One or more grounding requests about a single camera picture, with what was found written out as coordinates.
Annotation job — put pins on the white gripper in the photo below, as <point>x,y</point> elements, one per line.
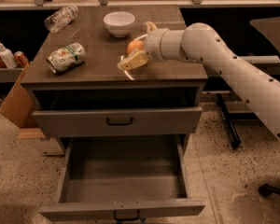
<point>153,45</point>

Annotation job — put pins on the green and white can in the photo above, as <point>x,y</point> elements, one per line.
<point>66,58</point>

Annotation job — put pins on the upper grey drawer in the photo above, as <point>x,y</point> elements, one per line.
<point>118,122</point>

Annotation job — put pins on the grey drawer cabinet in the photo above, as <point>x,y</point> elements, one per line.
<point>98,84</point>

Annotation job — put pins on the dark round side table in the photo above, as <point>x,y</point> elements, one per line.
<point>270,28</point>

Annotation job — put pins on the orange fruit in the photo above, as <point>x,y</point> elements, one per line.
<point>136,44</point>

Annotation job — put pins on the cardboard box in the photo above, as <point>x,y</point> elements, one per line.
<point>18,106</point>

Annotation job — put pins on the black chair base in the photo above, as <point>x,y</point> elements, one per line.
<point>266,190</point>

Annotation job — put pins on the red soda can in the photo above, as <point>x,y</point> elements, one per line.
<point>21,59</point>

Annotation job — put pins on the black table leg frame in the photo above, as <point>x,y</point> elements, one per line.
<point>230,117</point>

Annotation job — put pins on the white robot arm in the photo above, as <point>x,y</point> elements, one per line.
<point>201,43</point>

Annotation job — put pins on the white box on floor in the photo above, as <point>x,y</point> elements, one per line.
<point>45,146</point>

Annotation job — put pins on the white ceramic bowl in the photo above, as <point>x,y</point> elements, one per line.
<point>119,23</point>

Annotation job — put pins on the white pump bottle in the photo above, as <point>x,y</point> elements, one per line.
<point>7,57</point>

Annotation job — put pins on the open middle drawer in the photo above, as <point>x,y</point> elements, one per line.
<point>123,178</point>

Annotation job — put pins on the clear plastic bottle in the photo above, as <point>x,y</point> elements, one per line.
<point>58,20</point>

